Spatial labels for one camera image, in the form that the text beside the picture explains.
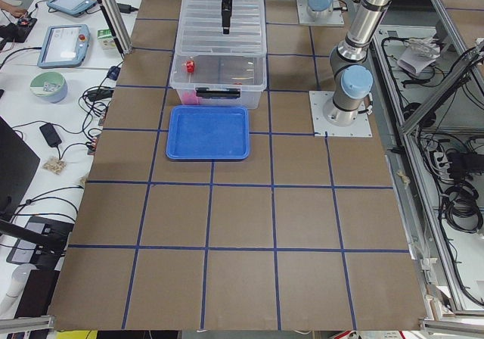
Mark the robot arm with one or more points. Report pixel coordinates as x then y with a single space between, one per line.
353 81

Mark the light green bowl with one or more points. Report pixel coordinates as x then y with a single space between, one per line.
49 86

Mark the blue plastic tray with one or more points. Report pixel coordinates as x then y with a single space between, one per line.
208 133

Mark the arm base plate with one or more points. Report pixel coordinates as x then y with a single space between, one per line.
332 17
329 121

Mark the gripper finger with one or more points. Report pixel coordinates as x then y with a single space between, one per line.
226 17

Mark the teach pendant far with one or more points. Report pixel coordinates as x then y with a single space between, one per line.
71 7

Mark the teach pendant near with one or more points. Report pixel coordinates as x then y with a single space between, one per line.
64 46

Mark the teach pendant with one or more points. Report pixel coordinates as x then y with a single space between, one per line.
71 7
64 46

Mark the green white carton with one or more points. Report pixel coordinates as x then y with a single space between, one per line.
105 39

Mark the aluminium frame post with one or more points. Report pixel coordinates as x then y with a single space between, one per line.
115 22

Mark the clear plastic storage box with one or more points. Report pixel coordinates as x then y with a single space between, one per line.
221 60

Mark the black power adapter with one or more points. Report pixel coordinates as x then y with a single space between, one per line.
50 135

